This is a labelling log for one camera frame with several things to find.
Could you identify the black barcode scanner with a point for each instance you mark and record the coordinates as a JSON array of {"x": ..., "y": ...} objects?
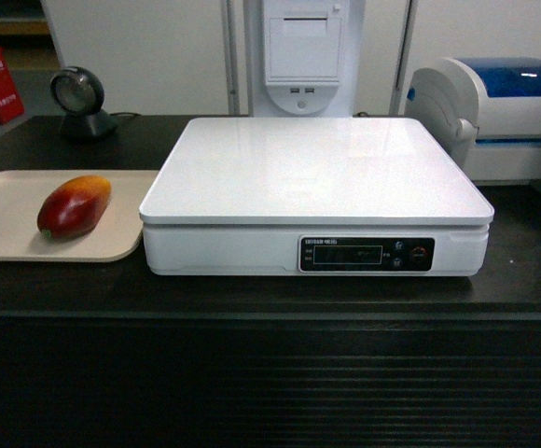
[{"x": 80, "y": 95}]

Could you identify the white checkout scale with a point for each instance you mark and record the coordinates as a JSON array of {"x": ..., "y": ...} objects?
[{"x": 275, "y": 196}]

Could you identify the white receipt printer terminal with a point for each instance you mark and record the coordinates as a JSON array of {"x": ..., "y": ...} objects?
[{"x": 302, "y": 57}]

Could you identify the dark red mango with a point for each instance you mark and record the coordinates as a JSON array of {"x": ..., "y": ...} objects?
[{"x": 74, "y": 208}]

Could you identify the beige plastic tray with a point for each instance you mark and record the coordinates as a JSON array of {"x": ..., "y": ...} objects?
[{"x": 116, "y": 235}]

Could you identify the white blue label printer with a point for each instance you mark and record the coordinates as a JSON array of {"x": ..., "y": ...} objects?
[{"x": 486, "y": 113}]

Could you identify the black checkout counter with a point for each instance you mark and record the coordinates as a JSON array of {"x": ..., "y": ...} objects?
[{"x": 112, "y": 355}]

